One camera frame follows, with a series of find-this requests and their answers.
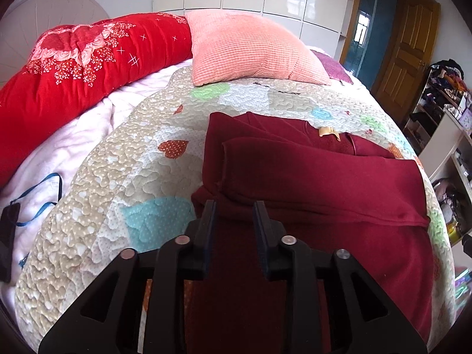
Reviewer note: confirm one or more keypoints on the patchwork quilted bedspread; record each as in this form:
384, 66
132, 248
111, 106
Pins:
121, 177

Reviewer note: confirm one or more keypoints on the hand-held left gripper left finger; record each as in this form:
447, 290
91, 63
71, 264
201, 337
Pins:
210, 225

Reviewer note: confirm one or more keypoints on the wooden door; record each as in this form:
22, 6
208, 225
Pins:
403, 51

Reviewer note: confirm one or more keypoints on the white round headboard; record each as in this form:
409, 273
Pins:
44, 13

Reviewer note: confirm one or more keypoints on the white cluttered shelf unit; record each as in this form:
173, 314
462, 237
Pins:
444, 132

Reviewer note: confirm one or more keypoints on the red floral quilt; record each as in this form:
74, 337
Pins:
62, 66

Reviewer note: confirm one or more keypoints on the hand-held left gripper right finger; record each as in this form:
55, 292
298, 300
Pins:
260, 228

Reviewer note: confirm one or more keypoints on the purple cushion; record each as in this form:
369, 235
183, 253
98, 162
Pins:
333, 67

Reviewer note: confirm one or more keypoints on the dark red sweater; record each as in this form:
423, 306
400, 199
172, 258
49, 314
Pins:
317, 191

